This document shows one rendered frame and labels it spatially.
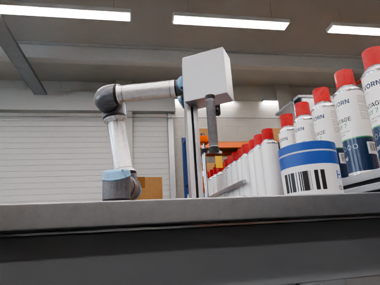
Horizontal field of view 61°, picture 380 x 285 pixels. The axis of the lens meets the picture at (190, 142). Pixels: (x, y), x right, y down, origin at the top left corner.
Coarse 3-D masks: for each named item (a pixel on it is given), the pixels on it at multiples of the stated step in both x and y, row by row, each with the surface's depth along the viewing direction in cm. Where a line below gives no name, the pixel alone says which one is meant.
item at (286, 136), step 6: (282, 114) 82; (288, 114) 81; (282, 120) 81; (288, 120) 81; (282, 126) 81; (288, 126) 80; (282, 132) 80; (288, 132) 79; (294, 132) 79; (282, 138) 80; (288, 138) 79; (294, 138) 78; (282, 144) 79; (288, 144) 78
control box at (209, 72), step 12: (192, 60) 124; (204, 60) 122; (216, 60) 120; (228, 60) 126; (192, 72) 122; (204, 72) 120; (216, 72) 118; (228, 72) 122; (192, 84) 121; (204, 84) 119; (216, 84) 117; (228, 84) 119; (192, 96) 120; (204, 96) 118; (216, 96) 117; (228, 96) 118
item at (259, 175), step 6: (258, 138) 96; (258, 144) 96; (252, 150) 97; (258, 150) 95; (258, 156) 94; (258, 162) 94; (258, 168) 94; (258, 174) 93; (258, 180) 93; (258, 186) 93; (264, 186) 92; (258, 192) 92; (264, 192) 91
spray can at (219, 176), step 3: (219, 168) 134; (222, 168) 134; (219, 171) 134; (219, 174) 133; (222, 174) 132; (216, 177) 134; (219, 177) 132; (222, 177) 132; (219, 180) 132; (222, 180) 132; (219, 183) 132; (222, 183) 131; (219, 186) 132; (222, 186) 131; (219, 189) 131; (222, 195) 130
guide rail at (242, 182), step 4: (240, 180) 102; (244, 180) 101; (232, 184) 110; (236, 184) 106; (240, 184) 102; (224, 188) 118; (228, 188) 113; (232, 188) 110; (220, 192) 123; (224, 192) 119; (212, 196) 133; (216, 196) 129
